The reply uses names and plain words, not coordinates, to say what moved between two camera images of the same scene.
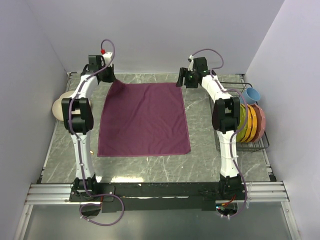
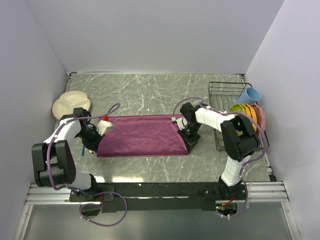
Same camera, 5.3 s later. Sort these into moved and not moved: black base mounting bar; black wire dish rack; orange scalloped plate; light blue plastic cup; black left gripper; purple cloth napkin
Moved: purple cloth napkin; black left gripper
Not moved: black base mounting bar; orange scalloped plate; black wire dish rack; light blue plastic cup
